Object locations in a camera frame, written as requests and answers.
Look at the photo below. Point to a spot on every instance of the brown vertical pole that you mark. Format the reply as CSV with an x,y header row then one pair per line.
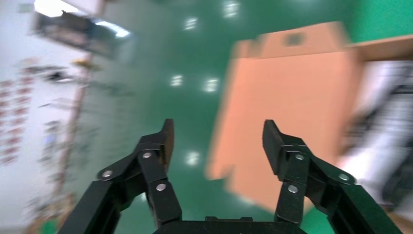
x,y
75,129

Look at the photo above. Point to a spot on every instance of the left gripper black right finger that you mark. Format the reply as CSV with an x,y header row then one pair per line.
x,y
290,161

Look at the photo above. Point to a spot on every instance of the white wall board red signs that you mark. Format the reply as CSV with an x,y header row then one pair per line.
x,y
13,122

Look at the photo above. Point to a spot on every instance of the orange cardboard box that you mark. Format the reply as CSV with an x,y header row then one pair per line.
x,y
290,97

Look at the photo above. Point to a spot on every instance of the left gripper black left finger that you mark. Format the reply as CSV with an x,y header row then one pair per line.
x,y
155,168

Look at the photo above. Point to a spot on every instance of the green table mat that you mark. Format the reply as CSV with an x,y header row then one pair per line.
x,y
380,19

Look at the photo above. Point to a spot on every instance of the white printed paper leaflet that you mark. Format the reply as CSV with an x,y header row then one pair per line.
x,y
371,97

